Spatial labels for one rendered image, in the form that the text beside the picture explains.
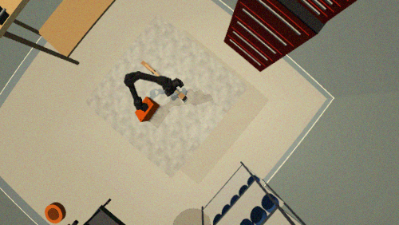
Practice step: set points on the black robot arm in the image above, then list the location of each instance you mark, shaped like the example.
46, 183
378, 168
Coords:
130, 78

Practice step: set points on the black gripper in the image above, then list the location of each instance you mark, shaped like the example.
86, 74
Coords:
170, 92

